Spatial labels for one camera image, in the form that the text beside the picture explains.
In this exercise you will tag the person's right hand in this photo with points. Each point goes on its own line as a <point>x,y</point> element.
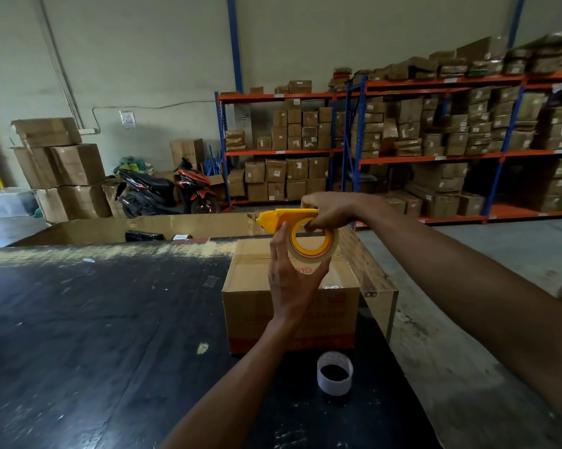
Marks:
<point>341,208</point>

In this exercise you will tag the person's left hand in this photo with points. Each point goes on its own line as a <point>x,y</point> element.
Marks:
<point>290,289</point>

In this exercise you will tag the person's left thumb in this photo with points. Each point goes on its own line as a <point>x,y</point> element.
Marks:
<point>319,274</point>

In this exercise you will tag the person's right thumb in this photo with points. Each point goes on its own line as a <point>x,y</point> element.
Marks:
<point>316,224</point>

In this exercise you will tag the yellow tape dispenser with roll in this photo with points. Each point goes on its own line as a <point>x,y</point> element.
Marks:
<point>281,218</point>

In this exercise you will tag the person's right forearm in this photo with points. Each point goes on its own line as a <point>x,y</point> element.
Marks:
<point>472,294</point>

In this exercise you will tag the person's left forearm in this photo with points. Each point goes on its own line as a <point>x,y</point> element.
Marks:
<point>243,388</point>

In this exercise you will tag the stack of brown cardboard boxes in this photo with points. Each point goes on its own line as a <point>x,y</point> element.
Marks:
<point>440,177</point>
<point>297,169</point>

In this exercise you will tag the brown cardboard box red stripe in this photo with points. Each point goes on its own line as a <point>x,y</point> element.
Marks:
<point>257,303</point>

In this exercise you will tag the blue and orange narrow rack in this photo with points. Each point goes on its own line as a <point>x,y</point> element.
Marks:
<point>281,152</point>

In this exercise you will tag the white tape roll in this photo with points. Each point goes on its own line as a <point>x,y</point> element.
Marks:
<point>325,385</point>

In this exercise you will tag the upright plain cardboard box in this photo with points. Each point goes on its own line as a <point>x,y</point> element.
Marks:
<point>186,151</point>

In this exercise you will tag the blue and orange wide rack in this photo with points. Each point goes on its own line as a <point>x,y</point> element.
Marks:
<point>449,157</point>

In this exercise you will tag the black and red motor scooter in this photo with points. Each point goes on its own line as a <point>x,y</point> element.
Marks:
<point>154,191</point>

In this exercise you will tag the black plastic bag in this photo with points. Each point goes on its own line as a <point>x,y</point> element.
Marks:
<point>143,236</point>

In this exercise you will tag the green plastic bags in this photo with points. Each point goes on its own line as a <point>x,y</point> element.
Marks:
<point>131,164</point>

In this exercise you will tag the large open cardboard bin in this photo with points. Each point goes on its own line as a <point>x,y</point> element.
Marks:
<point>98,229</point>

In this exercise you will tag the large taped cardboard box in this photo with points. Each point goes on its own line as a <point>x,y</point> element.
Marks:
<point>77,201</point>
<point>70,164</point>
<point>47,131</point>

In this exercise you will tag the clear plastic storage bin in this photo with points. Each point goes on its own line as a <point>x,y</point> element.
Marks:
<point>9,203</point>

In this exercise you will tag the blue steel wall column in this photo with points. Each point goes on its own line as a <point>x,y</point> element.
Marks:
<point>234,42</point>
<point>515,18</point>

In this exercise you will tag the white wall sign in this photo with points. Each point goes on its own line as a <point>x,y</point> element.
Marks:
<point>128,120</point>

